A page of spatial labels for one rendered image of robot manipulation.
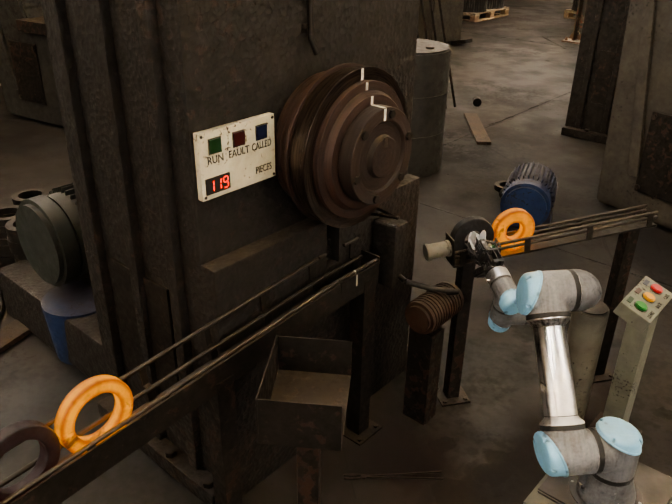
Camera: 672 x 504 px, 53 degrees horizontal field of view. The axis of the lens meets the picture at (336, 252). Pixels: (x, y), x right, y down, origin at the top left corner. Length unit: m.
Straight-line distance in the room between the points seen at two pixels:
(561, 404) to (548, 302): 0.27
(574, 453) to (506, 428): 0.84
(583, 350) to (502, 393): 0.47
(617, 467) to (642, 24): 3.00
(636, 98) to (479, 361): 2.11
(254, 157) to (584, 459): 1.16
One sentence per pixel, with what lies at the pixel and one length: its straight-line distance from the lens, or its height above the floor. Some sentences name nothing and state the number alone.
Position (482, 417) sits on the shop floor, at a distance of 2.71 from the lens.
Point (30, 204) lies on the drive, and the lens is 2.95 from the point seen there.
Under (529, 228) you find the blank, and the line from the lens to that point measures 2.48.
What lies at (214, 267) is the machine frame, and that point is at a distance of 1.83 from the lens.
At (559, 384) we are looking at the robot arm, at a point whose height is 0.64.
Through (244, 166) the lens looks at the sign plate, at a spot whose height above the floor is 1.12.
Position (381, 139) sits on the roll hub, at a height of 1.17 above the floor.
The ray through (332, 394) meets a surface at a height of 0.60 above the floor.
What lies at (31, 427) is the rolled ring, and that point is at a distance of 1.60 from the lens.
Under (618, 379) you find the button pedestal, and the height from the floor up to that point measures 0.28.
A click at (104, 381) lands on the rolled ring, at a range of 1.63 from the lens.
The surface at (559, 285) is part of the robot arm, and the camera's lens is 1.88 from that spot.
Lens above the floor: 1.75
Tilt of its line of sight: 28 degrees down
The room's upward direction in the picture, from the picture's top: 1 degrees clockwise
